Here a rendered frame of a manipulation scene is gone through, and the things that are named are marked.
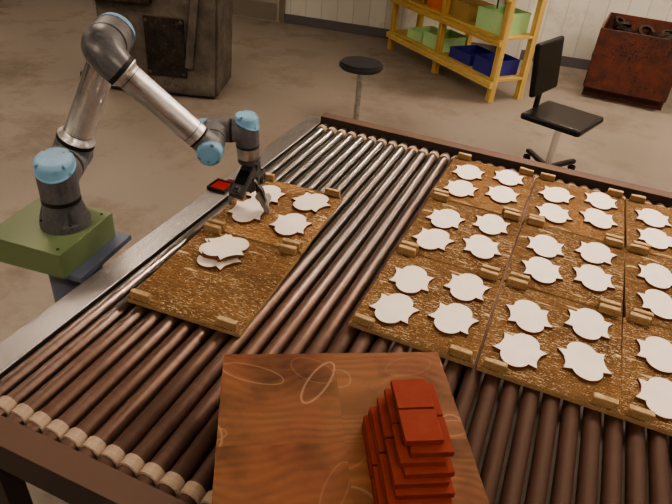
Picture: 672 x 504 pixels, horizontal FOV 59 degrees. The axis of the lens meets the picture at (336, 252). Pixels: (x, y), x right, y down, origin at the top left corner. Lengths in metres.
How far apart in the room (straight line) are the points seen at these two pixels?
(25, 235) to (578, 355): 1.64
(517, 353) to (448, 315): 0.21
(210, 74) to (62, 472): 4.70
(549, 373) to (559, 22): 6.82
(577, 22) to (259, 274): 6.83
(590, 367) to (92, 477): 1.21
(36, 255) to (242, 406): 0.94
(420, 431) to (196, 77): 4.96
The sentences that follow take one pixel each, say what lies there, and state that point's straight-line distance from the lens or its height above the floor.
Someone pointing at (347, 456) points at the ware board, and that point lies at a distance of 1.20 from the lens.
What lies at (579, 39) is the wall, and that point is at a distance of 8.22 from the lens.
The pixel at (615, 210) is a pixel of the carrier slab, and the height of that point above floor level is 0.94.
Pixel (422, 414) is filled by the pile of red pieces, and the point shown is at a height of 1.19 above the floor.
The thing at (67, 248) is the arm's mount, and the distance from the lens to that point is 1.94.
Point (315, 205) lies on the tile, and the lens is 2.12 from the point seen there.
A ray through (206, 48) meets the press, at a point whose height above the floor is 0.48.
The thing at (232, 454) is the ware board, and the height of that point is 1.04.
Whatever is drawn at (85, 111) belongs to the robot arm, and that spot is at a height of 1.30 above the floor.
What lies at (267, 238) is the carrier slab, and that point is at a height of 0.94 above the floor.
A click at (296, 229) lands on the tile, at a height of 0.95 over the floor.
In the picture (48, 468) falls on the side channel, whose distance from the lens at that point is 1.36.
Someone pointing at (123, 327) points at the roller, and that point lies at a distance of 1.67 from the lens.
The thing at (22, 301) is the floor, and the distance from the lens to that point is 3.39.
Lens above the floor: 2.00
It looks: 34 degrees down
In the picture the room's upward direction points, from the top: 5 degrees clockwise
